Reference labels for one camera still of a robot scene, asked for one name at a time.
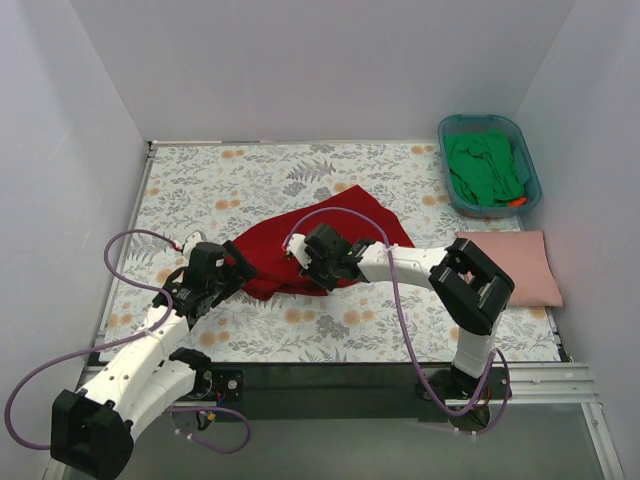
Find floral table mat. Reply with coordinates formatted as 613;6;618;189
97;143;561;364

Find teal plastic bin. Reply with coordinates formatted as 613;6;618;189
437;114;542;219

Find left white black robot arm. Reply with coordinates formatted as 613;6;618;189
50;241;257;479

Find orange cloth item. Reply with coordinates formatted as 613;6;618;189
508;197;528;208

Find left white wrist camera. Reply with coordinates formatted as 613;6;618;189
175;230;207;259

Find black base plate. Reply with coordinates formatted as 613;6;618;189
154;362;516;422

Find green t shirt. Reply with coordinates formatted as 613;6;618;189
444;130;525;207

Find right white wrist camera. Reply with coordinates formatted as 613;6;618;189
285;233;311;269

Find folded pink t shirt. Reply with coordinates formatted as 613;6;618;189
457;231;563;307

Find red t shirt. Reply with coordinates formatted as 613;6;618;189
232;184;417;302

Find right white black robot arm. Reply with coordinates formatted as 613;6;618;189
286;224;515;402

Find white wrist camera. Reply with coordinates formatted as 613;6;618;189
285;233;311;269
175;230;207;259

